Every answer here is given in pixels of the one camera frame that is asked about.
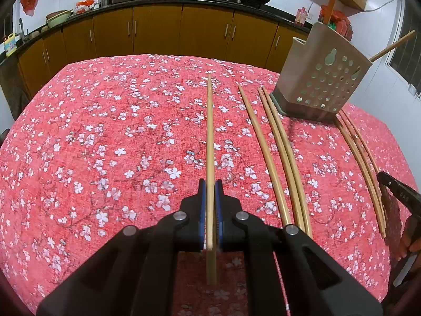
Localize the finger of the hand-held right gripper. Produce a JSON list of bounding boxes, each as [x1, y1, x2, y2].
[[377, 171, 421, 219]]

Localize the beige perforated utensil holder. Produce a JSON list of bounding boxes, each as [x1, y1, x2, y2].
[[269, 21, 373, 122]]

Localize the wooden base cabinets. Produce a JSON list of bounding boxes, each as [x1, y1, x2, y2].
[[16, 5, 310, 97]]

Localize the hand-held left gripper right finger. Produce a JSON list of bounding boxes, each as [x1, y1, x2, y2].
[[214, 179, 384, 316]]

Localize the red plastic bag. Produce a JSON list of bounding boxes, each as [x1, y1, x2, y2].
[[20, 0, 42, 16]]

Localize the red packets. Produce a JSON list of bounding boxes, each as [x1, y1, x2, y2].
[[318, 5, 352, 40]]

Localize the orange plastic bag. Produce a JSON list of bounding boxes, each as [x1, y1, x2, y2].
[[75, 0, 99, 14]]

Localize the person's right hand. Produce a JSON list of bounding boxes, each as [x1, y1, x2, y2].
[[396, 215, 421, 260]]

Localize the yellow oil jug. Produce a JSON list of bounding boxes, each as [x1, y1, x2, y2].
[[4, 32, 18, 57]]

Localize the black kitchen countertop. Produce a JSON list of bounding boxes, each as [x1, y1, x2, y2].
[[0, 0, 313, 63]]

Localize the red floral tablecloth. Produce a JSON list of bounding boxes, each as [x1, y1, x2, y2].
[[0, 53, 418, 316]]

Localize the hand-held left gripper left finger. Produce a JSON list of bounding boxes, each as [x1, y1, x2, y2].
[[36, 178, 208, 316]]

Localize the stacked wash basins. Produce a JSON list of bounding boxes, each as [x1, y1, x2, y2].
[[45, 9, 72, 28]]

